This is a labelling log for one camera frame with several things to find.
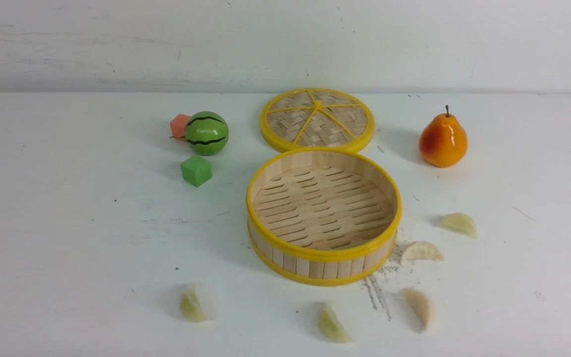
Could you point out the green dumpling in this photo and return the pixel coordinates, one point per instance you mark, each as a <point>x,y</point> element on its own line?
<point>331,327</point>
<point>190,306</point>

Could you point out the woven bamboo steamer lid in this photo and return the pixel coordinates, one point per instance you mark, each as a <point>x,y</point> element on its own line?
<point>316,117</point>

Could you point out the orange foam cube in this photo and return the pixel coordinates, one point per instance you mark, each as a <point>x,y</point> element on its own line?
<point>178,127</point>

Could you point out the bamboo steamer tray yellow rim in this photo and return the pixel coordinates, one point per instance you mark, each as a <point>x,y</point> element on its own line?
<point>323,216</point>

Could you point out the pale dumpling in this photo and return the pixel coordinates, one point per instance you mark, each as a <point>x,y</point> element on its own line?
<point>460,223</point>

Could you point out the white dumpling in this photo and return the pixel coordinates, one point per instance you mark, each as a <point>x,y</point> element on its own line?
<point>421,250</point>
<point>423,307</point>

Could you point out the green toy watermelon ball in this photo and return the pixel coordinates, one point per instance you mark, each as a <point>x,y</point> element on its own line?
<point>206,133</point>

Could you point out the orange toy pear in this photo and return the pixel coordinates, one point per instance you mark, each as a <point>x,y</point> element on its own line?
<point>443,143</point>

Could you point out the green foam cube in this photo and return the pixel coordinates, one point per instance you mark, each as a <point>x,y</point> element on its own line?
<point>196,170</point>

